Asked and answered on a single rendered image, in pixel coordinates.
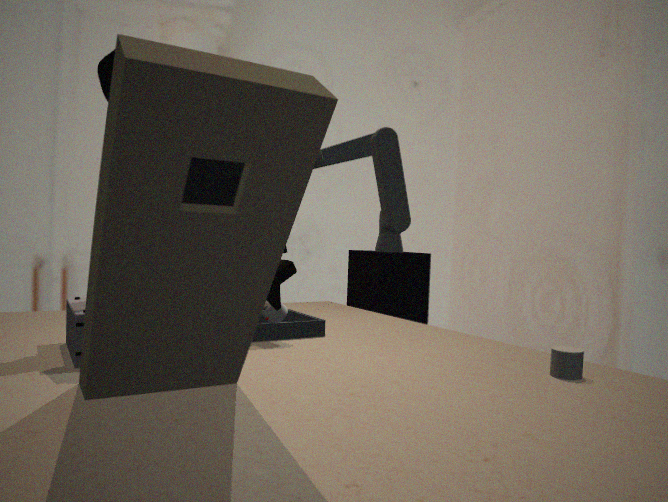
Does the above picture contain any white cylinder with slots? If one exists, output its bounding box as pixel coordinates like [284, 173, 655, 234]
[261, 300, 288, 323]

